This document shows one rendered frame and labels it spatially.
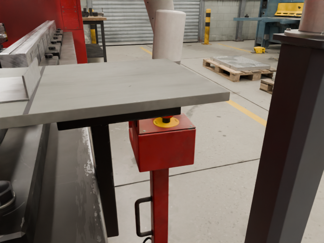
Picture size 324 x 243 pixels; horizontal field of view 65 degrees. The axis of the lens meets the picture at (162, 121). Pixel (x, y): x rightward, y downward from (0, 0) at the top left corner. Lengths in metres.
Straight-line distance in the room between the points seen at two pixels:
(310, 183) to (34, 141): 0.82
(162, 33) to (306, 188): 0.66
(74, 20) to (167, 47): 1.79
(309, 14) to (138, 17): 7.41
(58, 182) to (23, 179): 0.05
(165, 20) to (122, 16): 7.30
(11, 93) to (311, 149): 0.78
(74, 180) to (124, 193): 1.34
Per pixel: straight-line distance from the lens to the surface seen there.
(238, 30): 9.26
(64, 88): 0.27
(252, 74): 4.32
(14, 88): 0.28
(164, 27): 0.71
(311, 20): 0.81
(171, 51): 0.72
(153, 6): 0.81
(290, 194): 0.94
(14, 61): 0.74
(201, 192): 1.69
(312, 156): 0.90
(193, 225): 1.49
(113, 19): 7.95
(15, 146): 0.39
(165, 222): 0.96
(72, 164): 0.38
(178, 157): 0.71
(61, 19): 2.44
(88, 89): 0.26
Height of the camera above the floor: 1.07
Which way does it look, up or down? 24 degrees down
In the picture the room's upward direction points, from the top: straight up
